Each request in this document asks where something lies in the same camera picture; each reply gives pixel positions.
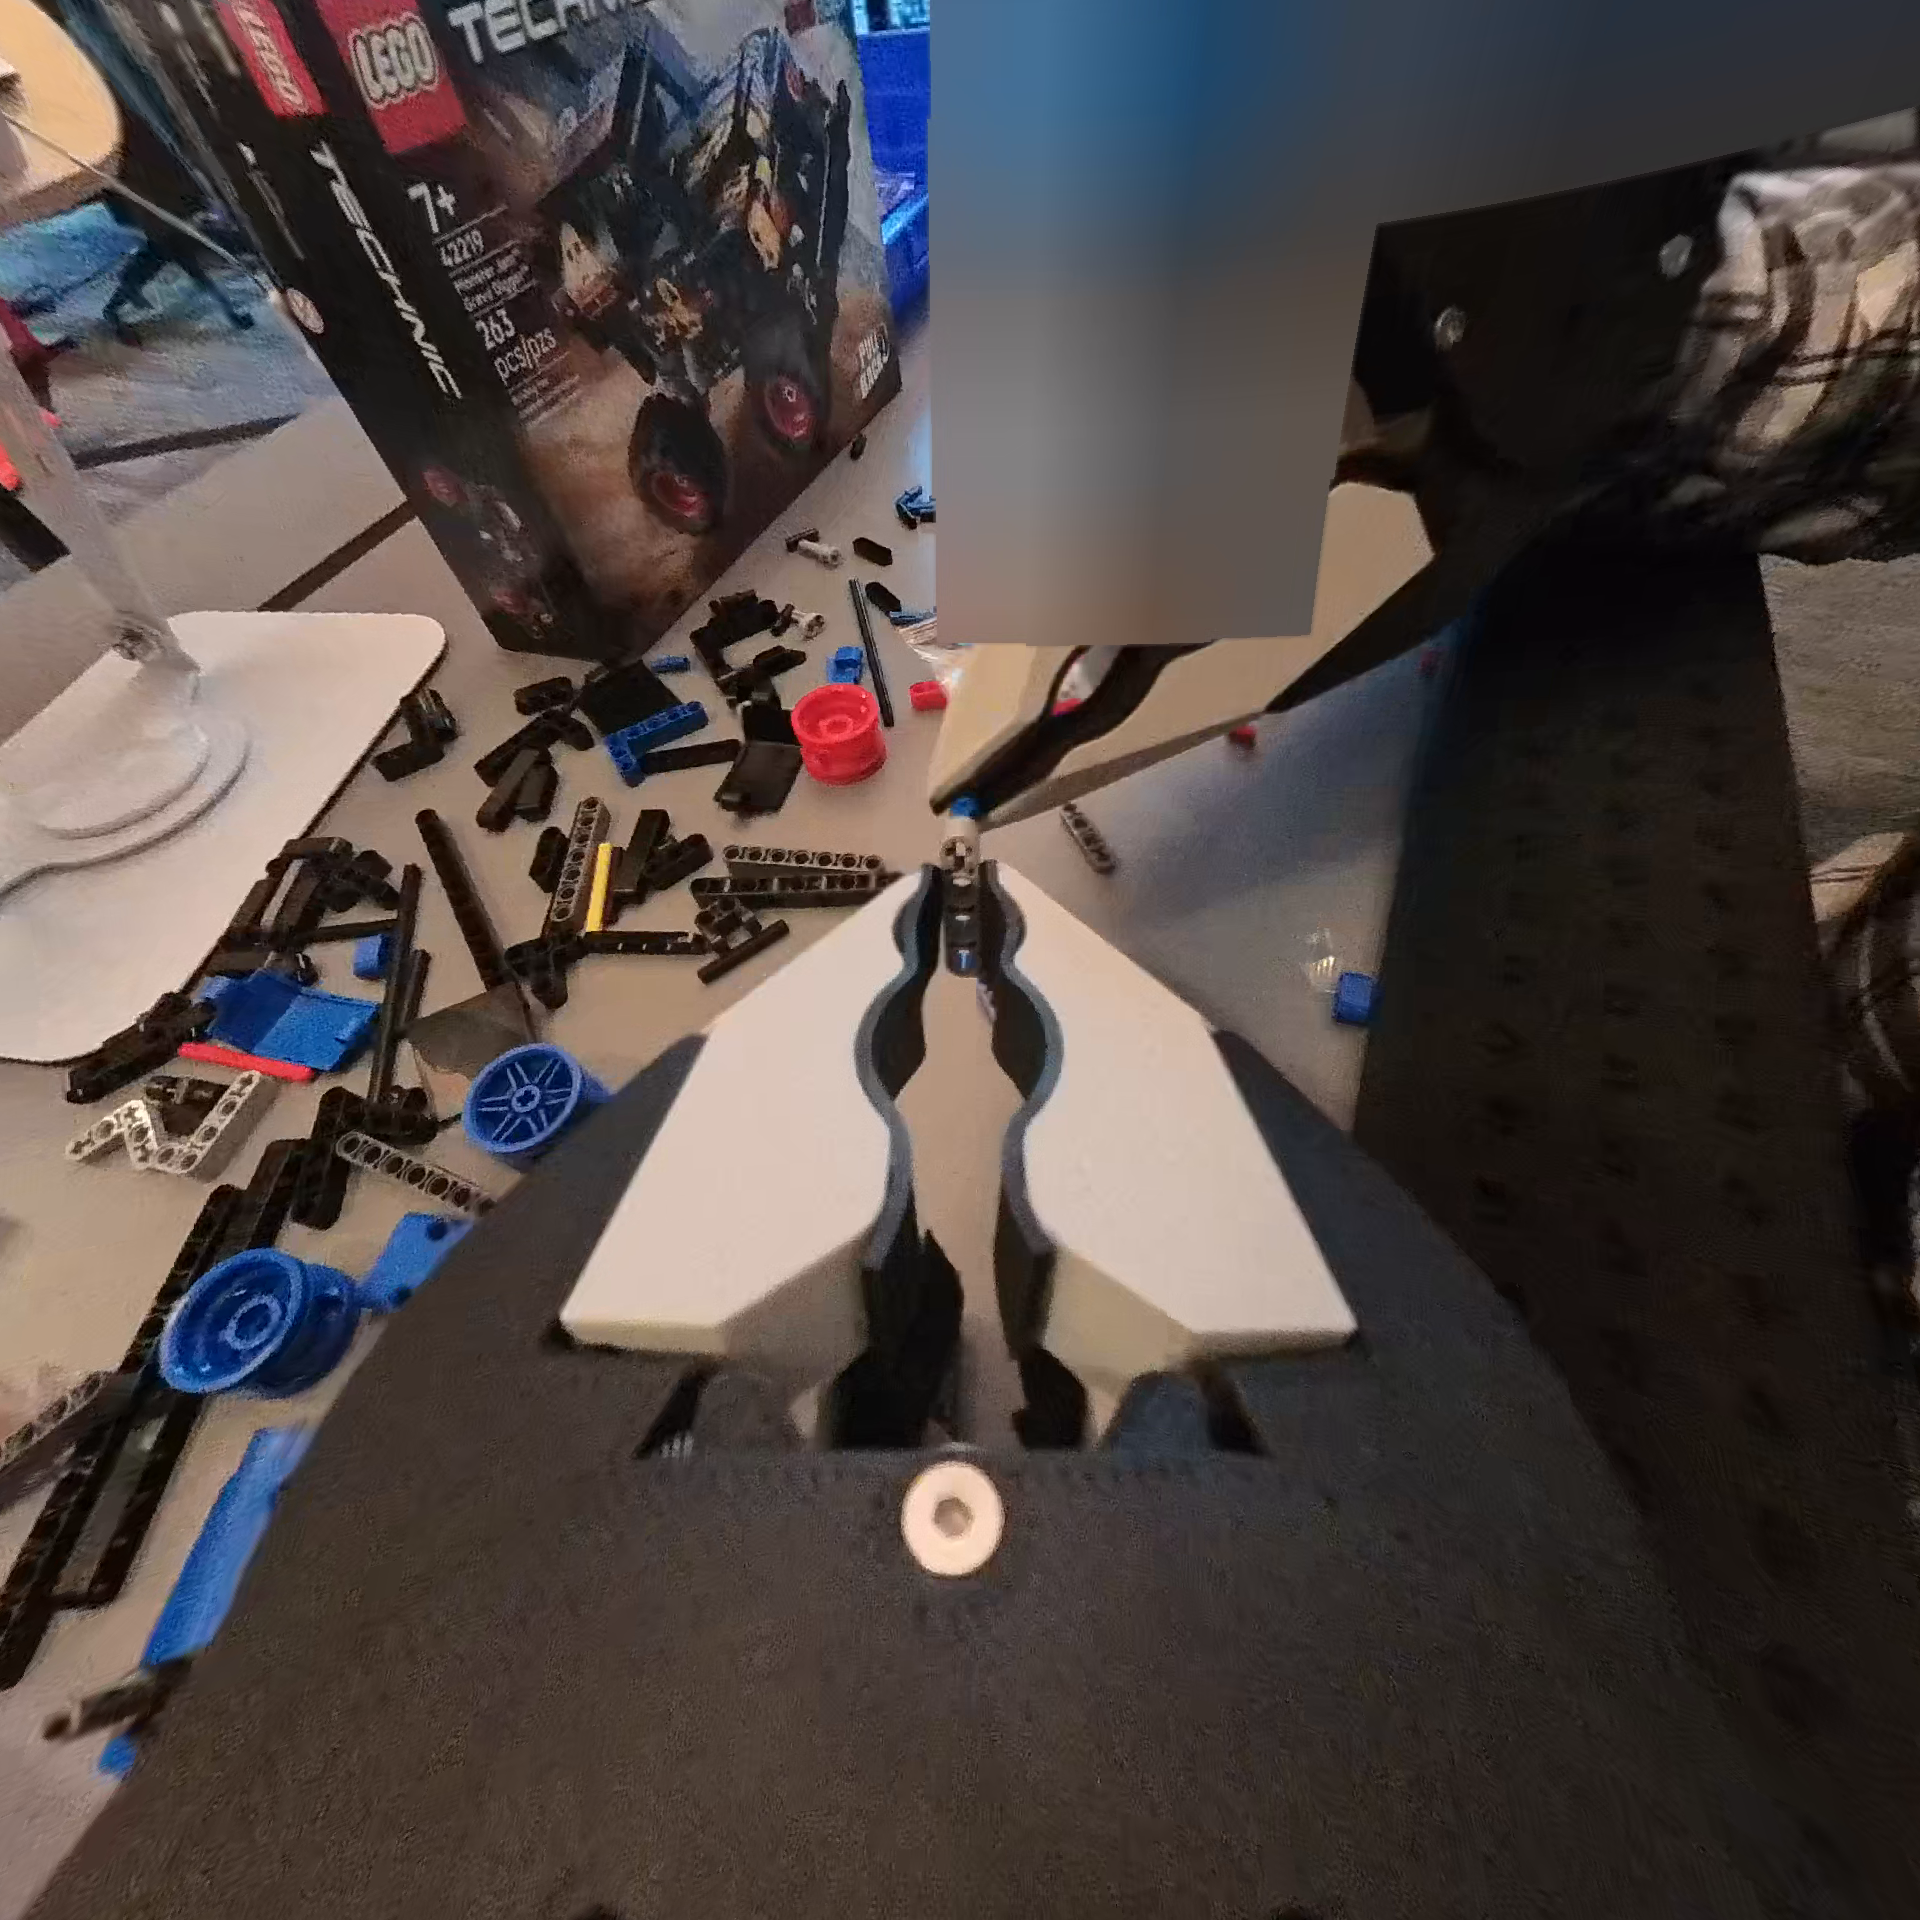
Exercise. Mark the black rectangular panel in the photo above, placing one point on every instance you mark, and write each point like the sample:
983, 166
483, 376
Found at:
763, 778

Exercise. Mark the light grey pin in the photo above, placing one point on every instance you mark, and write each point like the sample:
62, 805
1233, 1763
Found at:
819, 549

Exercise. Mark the blue plastic bin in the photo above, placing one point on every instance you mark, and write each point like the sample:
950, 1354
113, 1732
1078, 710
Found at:
897, 148

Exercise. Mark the blue flat panel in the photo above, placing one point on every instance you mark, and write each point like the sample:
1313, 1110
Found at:
225, 1545
413, 1257

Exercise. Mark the dark grey thin beam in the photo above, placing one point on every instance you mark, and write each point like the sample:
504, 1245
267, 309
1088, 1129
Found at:
405, 1166

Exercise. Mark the monster truck toy set box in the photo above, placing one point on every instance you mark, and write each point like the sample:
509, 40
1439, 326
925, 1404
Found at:
495, 376

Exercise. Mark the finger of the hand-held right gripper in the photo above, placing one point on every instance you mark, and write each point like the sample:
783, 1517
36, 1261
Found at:
1368, 562
990, 721

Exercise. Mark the grey desk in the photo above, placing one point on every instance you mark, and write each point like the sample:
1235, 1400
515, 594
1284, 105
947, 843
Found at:
1230, 900

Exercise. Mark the blue hinged panel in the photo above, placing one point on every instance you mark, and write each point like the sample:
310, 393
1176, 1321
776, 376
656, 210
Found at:
285, 1019

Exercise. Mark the long black axle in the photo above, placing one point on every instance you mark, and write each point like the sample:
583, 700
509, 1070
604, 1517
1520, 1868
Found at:
869, 652

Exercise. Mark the medium grey beam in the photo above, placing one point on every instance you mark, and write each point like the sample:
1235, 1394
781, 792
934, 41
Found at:
579, 854

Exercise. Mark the blue axle pin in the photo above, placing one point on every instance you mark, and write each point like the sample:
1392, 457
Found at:
963, 810

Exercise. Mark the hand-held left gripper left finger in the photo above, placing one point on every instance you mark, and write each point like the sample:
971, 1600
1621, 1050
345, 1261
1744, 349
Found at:
705, 1201

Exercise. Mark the book stand with white base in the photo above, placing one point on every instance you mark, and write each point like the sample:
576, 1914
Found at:
301, 721

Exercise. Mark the light grey L beam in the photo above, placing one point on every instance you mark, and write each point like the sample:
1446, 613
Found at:
113, 1141
233, 1118
963, 900

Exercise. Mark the blue small block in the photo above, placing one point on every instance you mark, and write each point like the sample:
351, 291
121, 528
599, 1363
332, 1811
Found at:
1357, 1002

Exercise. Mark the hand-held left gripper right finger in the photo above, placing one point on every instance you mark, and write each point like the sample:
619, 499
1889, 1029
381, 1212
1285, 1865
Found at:
1201, 1201

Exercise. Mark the blue large L beam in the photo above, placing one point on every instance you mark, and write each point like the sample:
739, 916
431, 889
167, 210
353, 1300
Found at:
662, 732

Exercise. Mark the pile of black beams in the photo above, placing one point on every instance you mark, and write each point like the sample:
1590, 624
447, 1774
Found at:
465, 900

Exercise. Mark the small blue connector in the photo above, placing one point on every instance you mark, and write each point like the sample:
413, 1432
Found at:
374, 956

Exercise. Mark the short yellow axle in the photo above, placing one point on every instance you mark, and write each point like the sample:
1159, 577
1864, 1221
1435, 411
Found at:
603, 884

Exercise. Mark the blue wheel rim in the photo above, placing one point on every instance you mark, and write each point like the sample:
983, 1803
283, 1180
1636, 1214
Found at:
247, 1318
517, 1101

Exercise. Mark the dark grey short beam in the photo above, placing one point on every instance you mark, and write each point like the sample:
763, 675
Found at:
1088, 836

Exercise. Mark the red wheel rim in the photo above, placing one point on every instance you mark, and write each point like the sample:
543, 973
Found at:
833, 728

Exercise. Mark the long grey beam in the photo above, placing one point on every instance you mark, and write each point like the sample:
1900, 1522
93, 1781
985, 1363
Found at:
809, 860

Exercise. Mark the red axle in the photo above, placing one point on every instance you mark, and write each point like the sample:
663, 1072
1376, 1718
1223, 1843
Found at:
247, 1061

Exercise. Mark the black square tile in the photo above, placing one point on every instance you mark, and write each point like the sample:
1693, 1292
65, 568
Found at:
630, 698

